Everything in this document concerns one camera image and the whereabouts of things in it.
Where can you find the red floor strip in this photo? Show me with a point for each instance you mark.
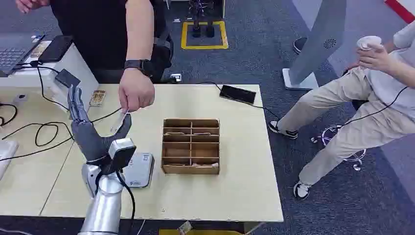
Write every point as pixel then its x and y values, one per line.
pixel 400 9

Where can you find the white power plug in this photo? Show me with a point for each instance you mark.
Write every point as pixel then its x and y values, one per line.
pixel 175 77

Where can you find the black tablet device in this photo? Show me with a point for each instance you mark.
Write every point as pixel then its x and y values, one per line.
pixel 55 48

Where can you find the black power adapter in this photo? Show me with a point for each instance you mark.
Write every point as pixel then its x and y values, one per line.
pixel 67 78

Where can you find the pale glossy card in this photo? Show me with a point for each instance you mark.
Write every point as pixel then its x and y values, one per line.
pixel 118 122

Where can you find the standing person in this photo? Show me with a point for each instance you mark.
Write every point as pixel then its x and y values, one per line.
pixel 97 32

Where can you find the black smartphone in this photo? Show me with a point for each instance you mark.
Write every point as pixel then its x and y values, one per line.
pixel 237 94

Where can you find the white keyboard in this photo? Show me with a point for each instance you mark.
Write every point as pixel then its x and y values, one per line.
pixel 5 155

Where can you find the seated person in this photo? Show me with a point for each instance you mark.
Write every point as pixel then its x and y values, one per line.
pixel 363 107

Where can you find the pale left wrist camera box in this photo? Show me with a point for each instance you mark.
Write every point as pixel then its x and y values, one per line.
pixel 122 154

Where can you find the grey laptop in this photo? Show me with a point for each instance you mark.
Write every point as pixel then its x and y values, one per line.
pixel 13 52

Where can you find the white floor stand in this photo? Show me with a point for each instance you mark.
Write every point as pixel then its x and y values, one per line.
pixel 319 39

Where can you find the silver card reader device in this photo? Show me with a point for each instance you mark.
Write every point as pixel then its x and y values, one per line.
pixel 140 171

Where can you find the black shoe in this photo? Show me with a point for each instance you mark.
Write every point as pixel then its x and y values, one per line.
pixel 300 44

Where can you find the wooden compartment card box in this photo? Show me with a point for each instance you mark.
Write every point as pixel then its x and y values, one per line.
pixel 190 146

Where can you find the white cabinet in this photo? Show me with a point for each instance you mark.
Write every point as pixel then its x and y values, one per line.
pixel 64 69

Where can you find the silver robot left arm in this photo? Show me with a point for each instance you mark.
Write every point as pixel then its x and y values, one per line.
pixel 105 204

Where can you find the black robot feet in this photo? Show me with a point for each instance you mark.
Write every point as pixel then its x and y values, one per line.
pixel 202 29

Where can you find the standing person's hand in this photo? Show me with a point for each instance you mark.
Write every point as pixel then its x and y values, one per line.
pixel 27 5
pixel 136 90

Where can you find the card in wooden box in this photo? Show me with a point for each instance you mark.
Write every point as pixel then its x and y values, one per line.
pixel 206 165
pixel 175 133
pixel 201 133

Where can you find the chrome stool base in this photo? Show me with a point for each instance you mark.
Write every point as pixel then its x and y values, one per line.
pixel 351 159

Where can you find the black wristwatch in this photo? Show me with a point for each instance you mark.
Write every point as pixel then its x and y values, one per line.
pixel 137 65

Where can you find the white paper cup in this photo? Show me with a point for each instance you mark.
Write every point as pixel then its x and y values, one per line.
pixel 368 41

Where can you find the small white desk object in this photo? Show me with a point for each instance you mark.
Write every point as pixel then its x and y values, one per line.
pixel 20 98

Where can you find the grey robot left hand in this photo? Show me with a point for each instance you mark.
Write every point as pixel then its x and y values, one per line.
pixel 87 136

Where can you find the seated person's hand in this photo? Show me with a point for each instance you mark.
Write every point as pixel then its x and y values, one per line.
pixel 376 58

